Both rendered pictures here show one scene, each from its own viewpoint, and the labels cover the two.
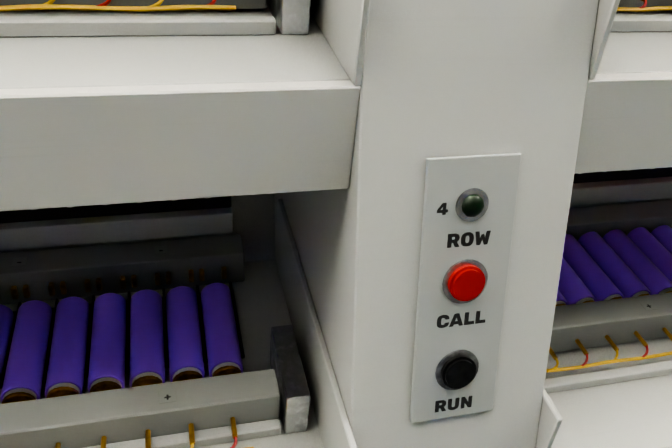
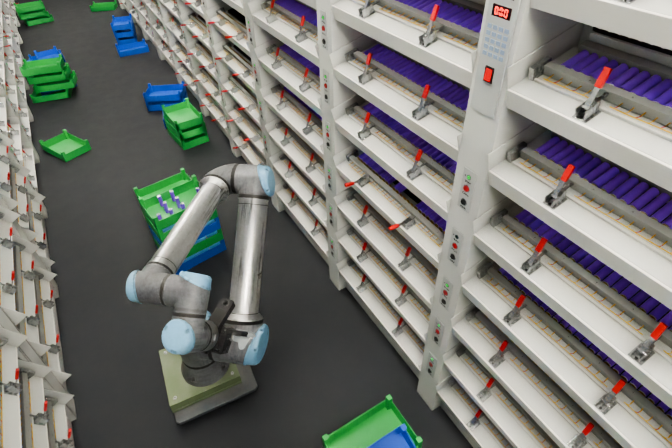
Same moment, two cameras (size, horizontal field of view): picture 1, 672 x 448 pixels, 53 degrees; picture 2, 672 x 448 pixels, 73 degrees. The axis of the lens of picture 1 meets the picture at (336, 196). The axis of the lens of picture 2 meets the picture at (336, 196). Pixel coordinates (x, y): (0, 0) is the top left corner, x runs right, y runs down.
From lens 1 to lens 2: 1.16 m
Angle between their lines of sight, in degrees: 67
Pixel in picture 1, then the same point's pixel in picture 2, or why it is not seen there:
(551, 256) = (466, 252)
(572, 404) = (484, 287)
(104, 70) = (431, 192)
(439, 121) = (455, 223)
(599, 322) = (502, 283)
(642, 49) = (494, 237)
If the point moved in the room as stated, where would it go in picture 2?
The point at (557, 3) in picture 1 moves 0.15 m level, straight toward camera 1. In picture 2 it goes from (469, 221) to (410, 221)
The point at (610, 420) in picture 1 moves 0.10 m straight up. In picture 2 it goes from (484, 294) to (491, 269)
